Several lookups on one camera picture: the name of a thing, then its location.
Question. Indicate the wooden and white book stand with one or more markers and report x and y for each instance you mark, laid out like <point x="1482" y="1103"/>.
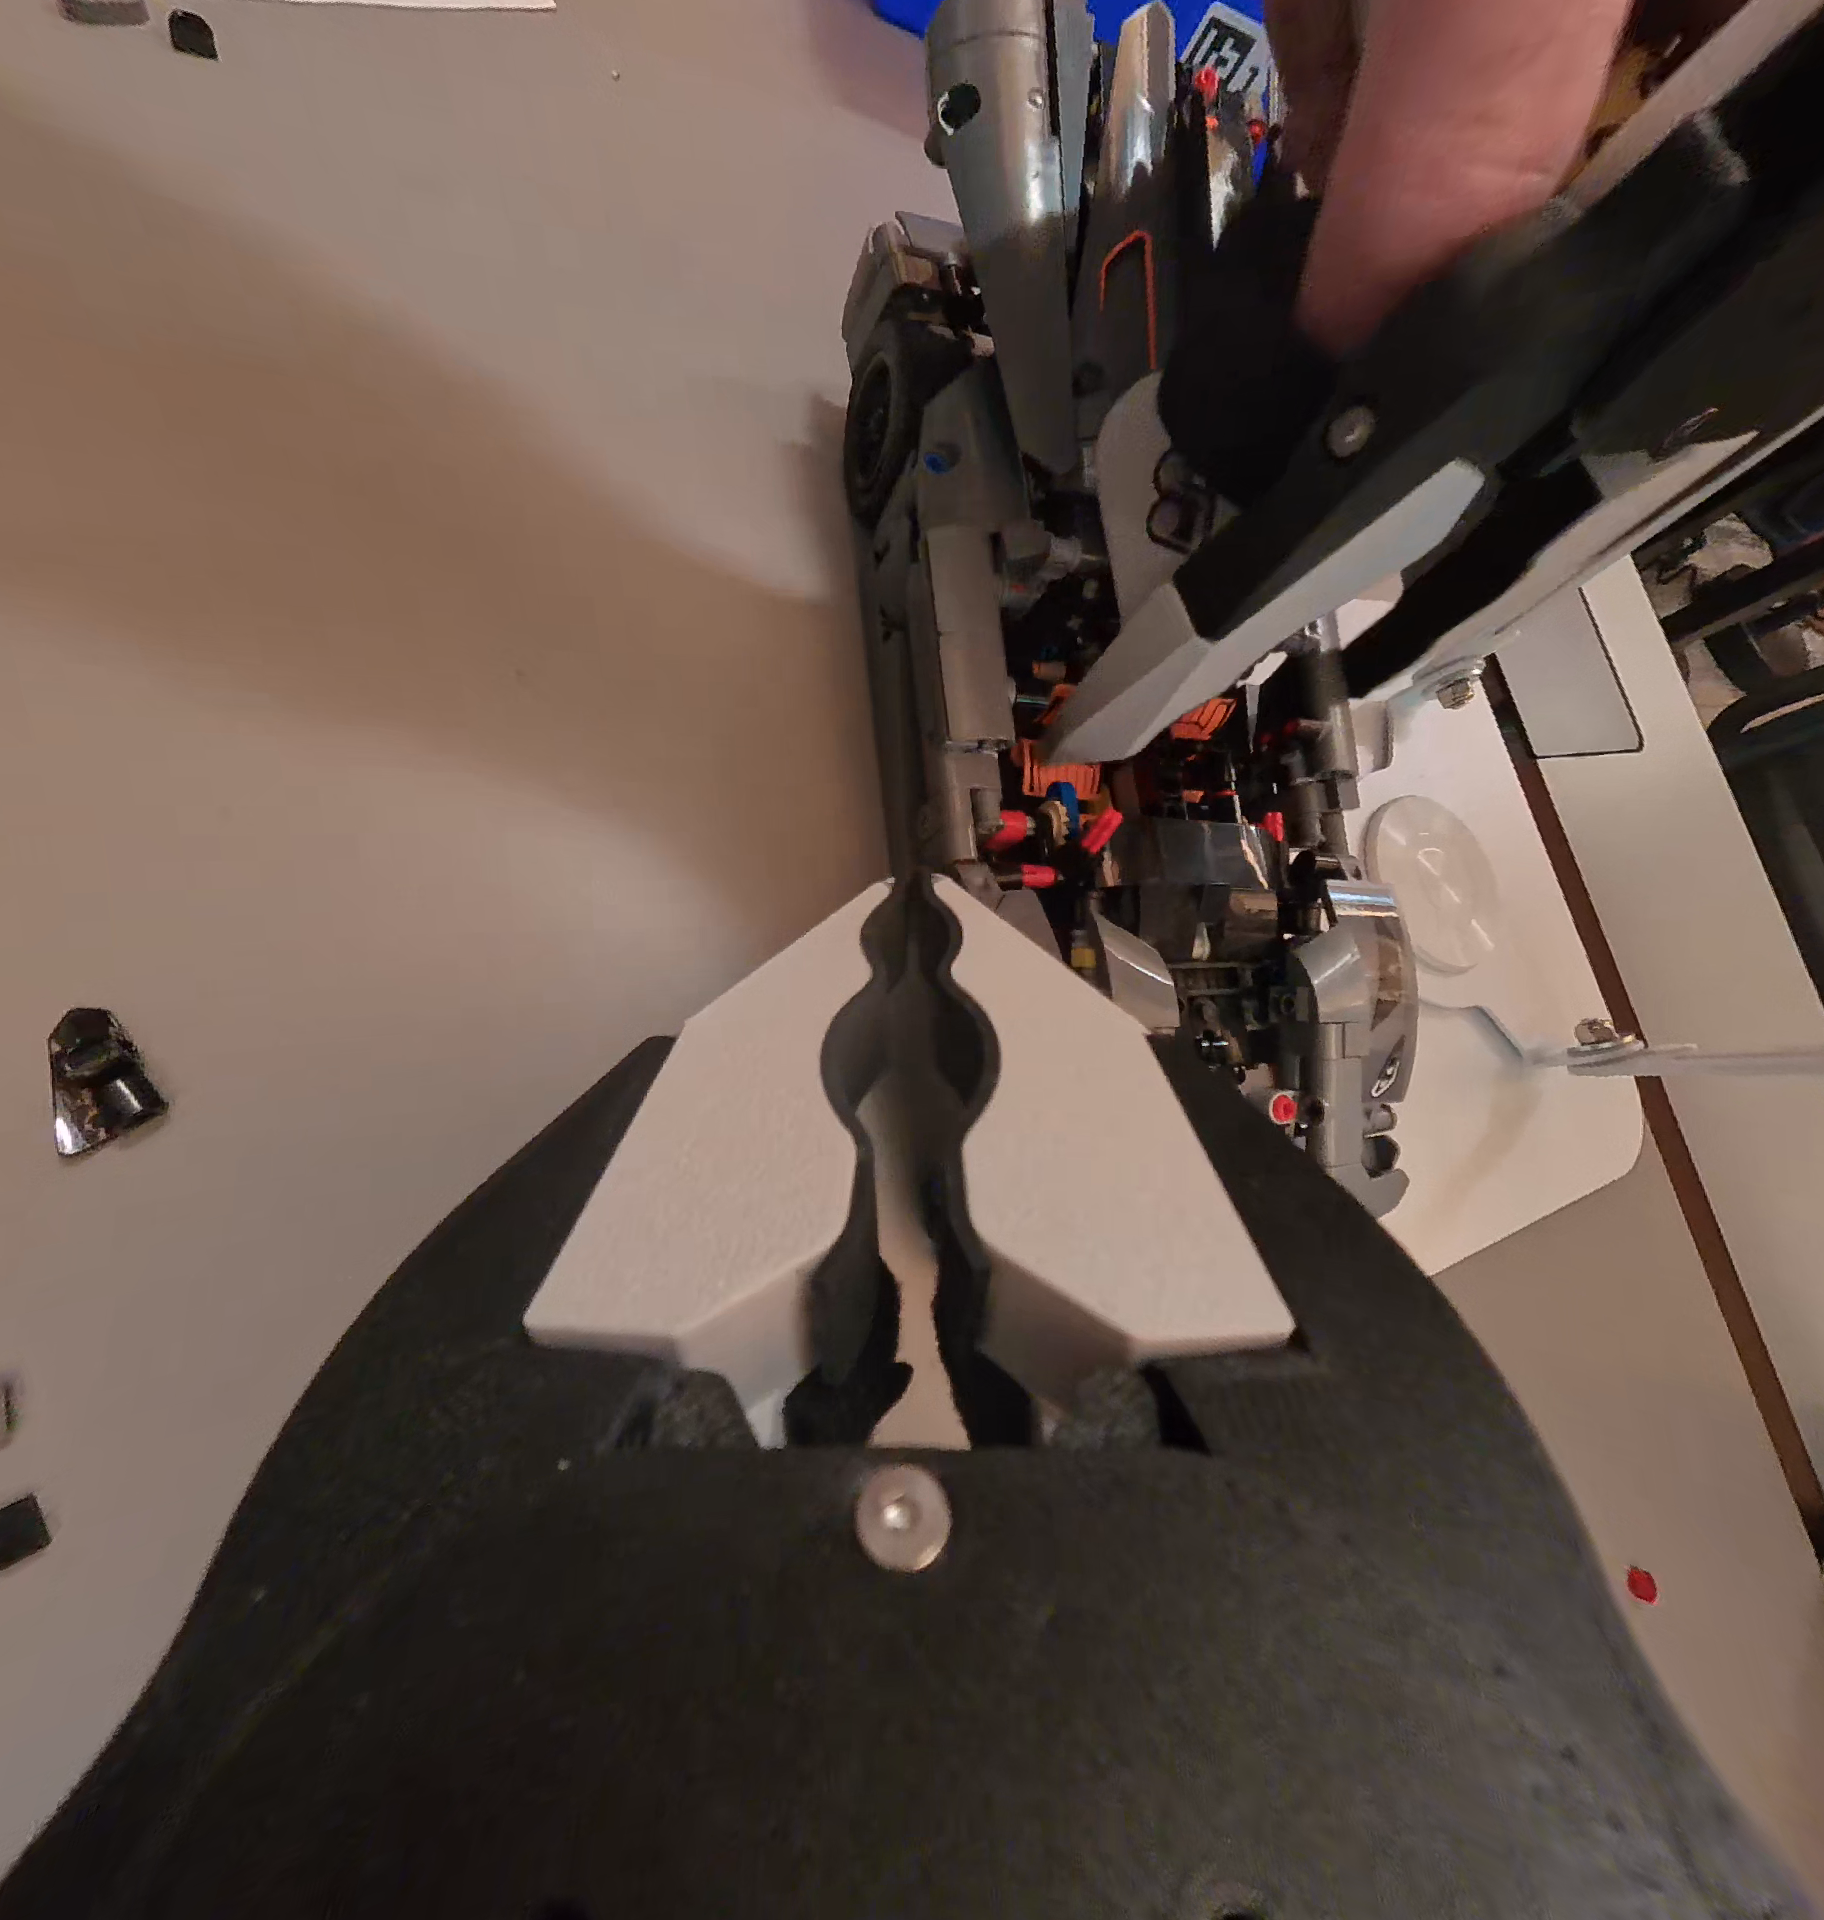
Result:
<point x="1602" y="1048"/>

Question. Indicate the white rounded base plate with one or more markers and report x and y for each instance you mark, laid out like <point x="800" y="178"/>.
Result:
<point x="1542" y="1171"/>

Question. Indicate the small black lego piece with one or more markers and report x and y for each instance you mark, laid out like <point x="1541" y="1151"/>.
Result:
<point x="195" y="32"/>
<point x="6" y="1535"/>

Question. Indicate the black lego wedge piece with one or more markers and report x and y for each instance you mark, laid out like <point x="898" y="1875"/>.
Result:
<point x="104" y="1081"/>

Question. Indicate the person's left hand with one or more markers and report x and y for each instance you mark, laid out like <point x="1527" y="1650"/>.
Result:
<point x="1454" y="151"/>

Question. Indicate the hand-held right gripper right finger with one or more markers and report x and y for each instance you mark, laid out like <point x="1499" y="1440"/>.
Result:
<point x="1136" y="1202"/>

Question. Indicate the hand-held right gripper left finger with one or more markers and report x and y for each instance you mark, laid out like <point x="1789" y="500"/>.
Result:
<point x="688" y="1202"/>

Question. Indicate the grey lego car model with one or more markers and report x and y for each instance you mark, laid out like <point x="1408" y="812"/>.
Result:
<point x="988" y="601"/>

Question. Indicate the black white marker tag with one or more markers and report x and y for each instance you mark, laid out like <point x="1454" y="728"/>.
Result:
<point x="1235" y="55"/>

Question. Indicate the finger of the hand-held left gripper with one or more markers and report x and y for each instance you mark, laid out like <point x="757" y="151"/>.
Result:
<point x="1259" y="646"/>
<point x="1648" y="504"/>

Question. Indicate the blue plastic storage bin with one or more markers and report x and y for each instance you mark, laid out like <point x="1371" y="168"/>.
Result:
<point x="914" y="15"/>

